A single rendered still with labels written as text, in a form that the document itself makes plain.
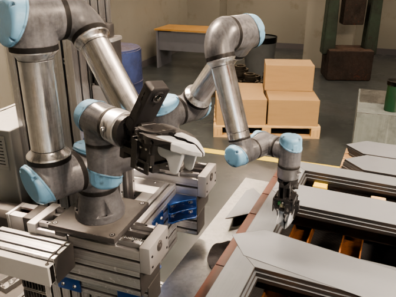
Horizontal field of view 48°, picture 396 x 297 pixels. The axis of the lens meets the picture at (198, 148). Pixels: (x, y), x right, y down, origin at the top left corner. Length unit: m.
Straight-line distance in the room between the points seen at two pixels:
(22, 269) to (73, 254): 0.15
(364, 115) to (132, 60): 2.30
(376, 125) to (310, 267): 3.24
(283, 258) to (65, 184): 0.73
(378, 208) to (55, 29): 1.36
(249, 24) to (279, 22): 8.70
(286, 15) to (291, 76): 5.16
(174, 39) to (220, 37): 6.59
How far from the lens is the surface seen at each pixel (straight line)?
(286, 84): 5.12
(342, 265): 1.54
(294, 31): 10.20
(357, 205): 1.90
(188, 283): 1.68
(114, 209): 1.35
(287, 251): 1.56
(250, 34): 1.52
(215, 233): 1.95
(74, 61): 1.44
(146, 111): 0.84
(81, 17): 1.16
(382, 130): 4.65
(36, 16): 1.12
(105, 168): 0.99
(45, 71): 1.15
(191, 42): 7.91
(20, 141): 1.66
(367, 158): 2.37
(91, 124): 0.94
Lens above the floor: 1.75
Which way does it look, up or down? 23 degrees down
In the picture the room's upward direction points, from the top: straight up
